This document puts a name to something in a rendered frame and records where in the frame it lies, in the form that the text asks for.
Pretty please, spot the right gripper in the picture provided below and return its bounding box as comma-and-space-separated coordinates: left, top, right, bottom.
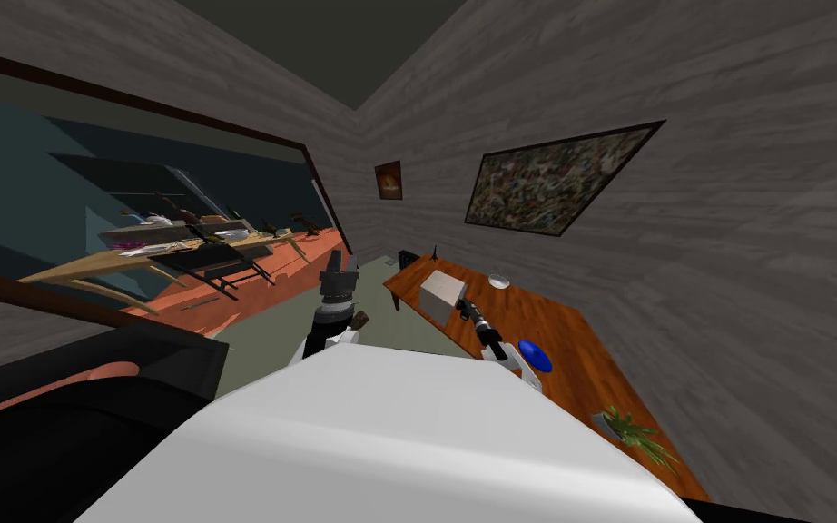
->
453, 296, 484, 325

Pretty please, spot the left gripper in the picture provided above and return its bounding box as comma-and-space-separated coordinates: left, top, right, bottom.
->
320, 250, 361, 295

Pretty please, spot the white box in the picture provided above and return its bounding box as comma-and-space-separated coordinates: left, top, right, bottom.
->
418, 270, 469, 328

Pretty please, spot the blue plate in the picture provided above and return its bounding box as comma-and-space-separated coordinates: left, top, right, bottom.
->
517, 339, 554, 374

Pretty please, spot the small orange framed picture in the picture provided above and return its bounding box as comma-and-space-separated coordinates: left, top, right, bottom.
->
374, 160, 404, 202

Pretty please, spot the brown wooden desk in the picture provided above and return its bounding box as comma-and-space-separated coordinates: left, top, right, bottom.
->
381, 252, 714, 502

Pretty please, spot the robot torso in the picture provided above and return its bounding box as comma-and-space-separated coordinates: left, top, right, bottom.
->
73, 340, 703, 523

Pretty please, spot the large abstract framed painting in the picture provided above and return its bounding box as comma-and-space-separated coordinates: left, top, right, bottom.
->
463, 119, 666, 239

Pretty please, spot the green potted plant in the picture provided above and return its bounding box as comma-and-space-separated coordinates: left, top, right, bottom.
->
592, 405, 681, 475

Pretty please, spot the light wooden dining table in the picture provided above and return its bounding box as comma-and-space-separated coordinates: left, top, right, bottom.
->
17, 209, 321, 315

